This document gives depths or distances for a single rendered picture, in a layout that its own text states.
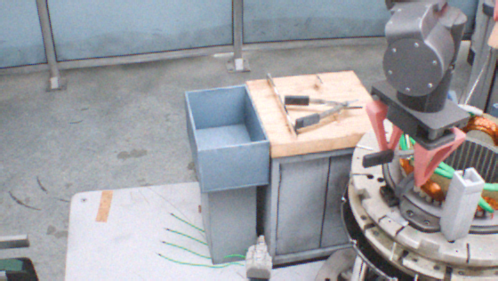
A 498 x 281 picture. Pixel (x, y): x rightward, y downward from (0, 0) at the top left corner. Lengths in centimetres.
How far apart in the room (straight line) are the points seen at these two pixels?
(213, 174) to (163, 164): 166
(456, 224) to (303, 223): 39
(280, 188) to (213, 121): 19
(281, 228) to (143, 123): 188
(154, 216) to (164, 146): 150
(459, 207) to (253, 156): 35
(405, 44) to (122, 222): 80
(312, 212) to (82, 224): 47
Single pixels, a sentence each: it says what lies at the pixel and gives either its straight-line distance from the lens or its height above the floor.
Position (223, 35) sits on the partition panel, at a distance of 314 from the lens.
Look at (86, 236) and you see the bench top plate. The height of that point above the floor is 78.
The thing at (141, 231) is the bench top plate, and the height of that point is 78.
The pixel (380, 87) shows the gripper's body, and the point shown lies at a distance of 66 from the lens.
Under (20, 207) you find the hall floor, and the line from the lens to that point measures 251.
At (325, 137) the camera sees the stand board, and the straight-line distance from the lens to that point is 91.
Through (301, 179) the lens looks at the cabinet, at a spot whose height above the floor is 98.
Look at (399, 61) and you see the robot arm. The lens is 54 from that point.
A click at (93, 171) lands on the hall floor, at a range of 260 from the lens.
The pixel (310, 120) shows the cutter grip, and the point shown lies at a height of 109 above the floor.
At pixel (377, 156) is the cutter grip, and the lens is 70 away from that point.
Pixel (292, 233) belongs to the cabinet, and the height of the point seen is 86.
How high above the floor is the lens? 160
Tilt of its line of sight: 37 degrees down
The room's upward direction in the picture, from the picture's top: straight up
